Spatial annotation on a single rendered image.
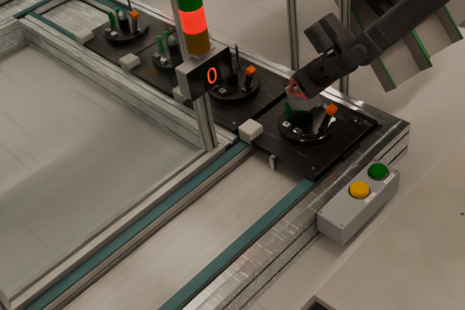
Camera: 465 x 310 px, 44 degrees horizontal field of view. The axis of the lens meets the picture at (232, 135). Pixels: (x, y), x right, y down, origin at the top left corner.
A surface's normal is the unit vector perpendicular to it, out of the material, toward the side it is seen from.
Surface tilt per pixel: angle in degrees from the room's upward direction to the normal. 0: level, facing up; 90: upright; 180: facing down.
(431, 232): 0
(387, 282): 0
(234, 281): 0
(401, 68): 45
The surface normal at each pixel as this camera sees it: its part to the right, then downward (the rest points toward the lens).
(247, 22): -0.12, -0.73
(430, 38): 0.31, -0.17
